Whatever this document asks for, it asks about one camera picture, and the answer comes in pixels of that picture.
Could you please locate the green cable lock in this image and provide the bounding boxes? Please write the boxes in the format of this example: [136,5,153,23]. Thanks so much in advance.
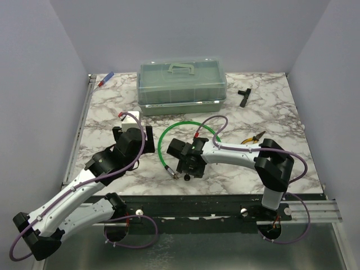
[157,121,215,179]

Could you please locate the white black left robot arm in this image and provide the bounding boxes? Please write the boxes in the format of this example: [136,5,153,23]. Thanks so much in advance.
[13,126,155,261]

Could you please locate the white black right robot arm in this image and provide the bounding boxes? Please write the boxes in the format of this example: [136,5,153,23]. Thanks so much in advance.
[166,138,294,221]

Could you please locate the translucent green plastic toolbox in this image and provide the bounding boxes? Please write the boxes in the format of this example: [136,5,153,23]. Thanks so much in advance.
[137,57,227,116]

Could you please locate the blue red screwdriver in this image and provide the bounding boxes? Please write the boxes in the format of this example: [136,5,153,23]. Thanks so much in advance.
[97,72,114,87]

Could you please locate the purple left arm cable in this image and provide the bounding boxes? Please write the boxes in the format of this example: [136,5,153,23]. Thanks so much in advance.
[9,111,159,261]

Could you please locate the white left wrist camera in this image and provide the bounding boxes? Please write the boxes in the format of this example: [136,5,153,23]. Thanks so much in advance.
[119,111,141,132]

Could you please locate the black metal base rail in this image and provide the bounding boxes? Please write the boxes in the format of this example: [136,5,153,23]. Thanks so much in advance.
[112,194,325,234]

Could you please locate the left side aluminium rail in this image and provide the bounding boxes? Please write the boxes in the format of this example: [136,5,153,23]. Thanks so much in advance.
[61,74,97,186]

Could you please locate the yellow handled needle-nose pliers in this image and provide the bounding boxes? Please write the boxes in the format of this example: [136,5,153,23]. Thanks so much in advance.
[241,131,266,145]

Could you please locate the black T-handle tool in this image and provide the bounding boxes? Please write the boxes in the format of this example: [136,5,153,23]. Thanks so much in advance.
[237,88,251,108]

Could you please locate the aluminium extrusion rail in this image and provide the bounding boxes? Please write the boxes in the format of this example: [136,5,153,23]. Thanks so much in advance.
[256,199,344,226]

